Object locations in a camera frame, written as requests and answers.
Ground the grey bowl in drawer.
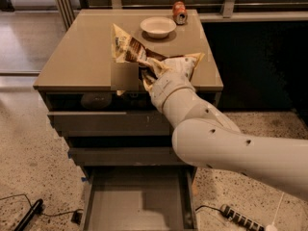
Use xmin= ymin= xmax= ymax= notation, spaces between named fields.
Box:
xmin=81 ymin=92 xmax=112 ymax=110

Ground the orange soda can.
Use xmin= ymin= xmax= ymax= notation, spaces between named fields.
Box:
xmin=172 ymin=1 xmax=188 ymax=25

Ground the grey drawer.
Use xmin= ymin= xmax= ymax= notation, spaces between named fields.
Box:
xmin=68 ymin=147 xmax=186 ymax=167
xmin=47 ymin=111 xmax=173 ymax=137
xmin=81 ymin=168 xmax=197 ymax=231

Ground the black floor cable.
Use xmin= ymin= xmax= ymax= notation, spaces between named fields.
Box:
xmin=0 ymin=193 xmax=78 ymax=218

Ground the middle grey drawer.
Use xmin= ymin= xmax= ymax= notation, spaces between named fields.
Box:
xmin=68 ymin=147 xmax=186 ymax=167

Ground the tan drawer cabinet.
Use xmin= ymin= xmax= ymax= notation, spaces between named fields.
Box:
xmin=33 ymin=9 xmax=224 ymax=231

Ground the white cable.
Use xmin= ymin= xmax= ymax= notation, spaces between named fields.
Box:
xmin=265 ymin=192 xmax=286 ymax=231

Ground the brown chip bag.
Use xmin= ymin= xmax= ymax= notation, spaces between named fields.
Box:
xmin=112 ymin=24 xmax=204 ymax=81

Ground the white bowl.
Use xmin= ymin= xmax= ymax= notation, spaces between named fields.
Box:
xmin=141 ymin=16 xmax=176 ymax=39

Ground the bottom grey drawer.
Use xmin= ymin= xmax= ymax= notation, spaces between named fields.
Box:
xmin=81 ymin=168 xmax=197 ymax=231

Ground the black power adapter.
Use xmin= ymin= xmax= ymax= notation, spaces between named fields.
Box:
xmin=71 ymin=209 xmax=83 ymax=225

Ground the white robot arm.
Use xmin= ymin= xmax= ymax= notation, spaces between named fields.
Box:
xmin=141 ymin=70 xmax=308 ymax=201

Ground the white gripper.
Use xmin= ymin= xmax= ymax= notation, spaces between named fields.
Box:
xmin=141 ymin=69 xmax=196 ymax=114

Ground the black bar on floor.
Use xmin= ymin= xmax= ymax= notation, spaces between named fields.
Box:
xmin=13 ymin=198 xmax=43 ymax=231

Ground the top grey drawer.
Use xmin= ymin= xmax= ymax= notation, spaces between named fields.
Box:
xmin=47 ymin=111 xmax=173 ymax=137

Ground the black power strip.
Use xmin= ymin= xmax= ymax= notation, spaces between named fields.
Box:
xmin=220 ymin=204 xmax=265 ymax=231

